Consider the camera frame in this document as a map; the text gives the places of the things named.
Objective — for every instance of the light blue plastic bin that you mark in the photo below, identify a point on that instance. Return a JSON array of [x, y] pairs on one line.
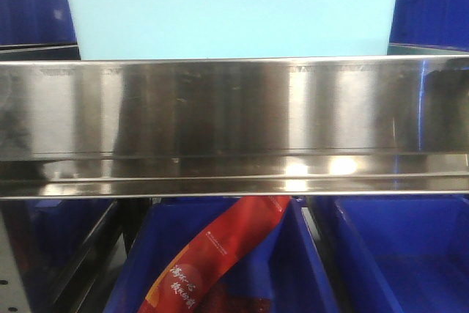
[[228, 29]]

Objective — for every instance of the dark blue bin lower middle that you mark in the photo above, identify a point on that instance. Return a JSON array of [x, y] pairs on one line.
[[283, 274]]

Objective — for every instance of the dark blue bin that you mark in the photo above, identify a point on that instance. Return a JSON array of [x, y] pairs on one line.
[[51, 248], [397, 253], [442, 23], [31, 22], [283, 274]]

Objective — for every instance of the dark blue bin lower right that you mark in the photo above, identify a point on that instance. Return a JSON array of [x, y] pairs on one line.
[[397, 253]]

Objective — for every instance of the dark blue bin lower left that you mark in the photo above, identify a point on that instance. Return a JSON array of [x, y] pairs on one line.
[[51, 248]]

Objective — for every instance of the dark blue bin upper left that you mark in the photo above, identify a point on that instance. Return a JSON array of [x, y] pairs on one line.
[[31, 22]]

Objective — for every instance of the dark blue bin upper right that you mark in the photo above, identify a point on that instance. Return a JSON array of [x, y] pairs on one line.
[[442, 23]]

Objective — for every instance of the red snack package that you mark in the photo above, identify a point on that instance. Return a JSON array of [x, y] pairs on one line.
[[201, 263]]

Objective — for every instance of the stainless steel shelf rail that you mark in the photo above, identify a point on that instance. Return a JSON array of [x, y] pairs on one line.
[[308, 126]]

